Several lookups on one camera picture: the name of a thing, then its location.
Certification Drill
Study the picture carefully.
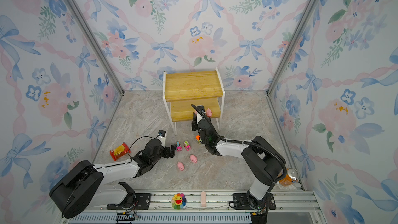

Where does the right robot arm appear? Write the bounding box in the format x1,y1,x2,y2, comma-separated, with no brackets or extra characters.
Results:
191,117,288,210

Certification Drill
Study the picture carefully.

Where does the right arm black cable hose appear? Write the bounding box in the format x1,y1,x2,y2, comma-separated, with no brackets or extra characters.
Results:
190,104,287,187

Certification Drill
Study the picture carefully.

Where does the pink truck green top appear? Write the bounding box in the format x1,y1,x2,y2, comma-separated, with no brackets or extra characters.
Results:
183,141,191,151

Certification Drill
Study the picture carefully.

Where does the orange drink can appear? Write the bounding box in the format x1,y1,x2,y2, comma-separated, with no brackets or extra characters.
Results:
279,168,299,187

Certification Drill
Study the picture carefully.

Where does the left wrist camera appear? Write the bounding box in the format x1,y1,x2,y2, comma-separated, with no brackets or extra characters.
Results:
157,130,166,147

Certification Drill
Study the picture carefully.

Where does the wooden two-tier shelf white frame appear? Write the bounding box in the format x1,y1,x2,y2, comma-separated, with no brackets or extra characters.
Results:
162,68,226,134

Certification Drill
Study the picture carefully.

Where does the green truck orange top near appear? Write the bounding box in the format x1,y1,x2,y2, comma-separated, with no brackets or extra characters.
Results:
195,135,202,144

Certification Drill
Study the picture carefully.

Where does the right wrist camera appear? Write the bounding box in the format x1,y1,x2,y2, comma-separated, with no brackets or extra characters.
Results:
193,113,203,123

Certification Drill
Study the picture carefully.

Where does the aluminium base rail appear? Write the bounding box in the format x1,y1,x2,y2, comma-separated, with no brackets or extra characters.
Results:
66,181,325,224

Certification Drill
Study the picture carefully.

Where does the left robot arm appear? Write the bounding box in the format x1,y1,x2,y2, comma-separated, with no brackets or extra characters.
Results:
49,136,177,219

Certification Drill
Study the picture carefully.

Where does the colourful smiling flower plush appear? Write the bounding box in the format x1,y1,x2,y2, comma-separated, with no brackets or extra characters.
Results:
171,193,187,210

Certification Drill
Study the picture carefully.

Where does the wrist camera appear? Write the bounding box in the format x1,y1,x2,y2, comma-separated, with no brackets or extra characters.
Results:
157,130,166,147
193,113,203,123

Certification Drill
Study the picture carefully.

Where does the pink eraser block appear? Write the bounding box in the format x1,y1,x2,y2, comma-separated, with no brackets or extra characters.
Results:
201,191,207,208

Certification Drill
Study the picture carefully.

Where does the red snack packet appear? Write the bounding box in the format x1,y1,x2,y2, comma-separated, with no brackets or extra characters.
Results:
109,142,131,161

